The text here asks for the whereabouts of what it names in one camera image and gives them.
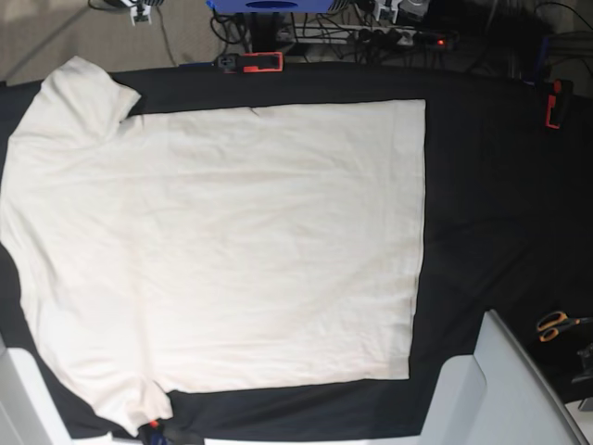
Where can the white T-shirt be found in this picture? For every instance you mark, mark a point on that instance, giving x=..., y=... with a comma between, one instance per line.
x=212, y=250

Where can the orange black clamp top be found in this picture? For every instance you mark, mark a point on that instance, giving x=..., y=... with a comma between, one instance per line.
x=260, y=62

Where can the white power strip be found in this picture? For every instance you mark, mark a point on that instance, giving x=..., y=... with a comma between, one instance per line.
x=335, y=34

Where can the orange handled scissors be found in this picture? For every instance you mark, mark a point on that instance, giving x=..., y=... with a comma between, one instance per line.
x=556, y=322

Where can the orange black clamp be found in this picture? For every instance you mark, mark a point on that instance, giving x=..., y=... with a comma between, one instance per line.
x=260, y=62
x=559, y=101

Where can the blue box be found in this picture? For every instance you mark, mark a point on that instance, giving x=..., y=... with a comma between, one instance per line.
x=270, y=6

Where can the orange black clamp right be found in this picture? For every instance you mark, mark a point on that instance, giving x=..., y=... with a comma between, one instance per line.
x=559, y=101

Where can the white frame left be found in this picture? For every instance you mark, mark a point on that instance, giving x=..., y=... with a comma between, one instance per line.
x=28, y=413

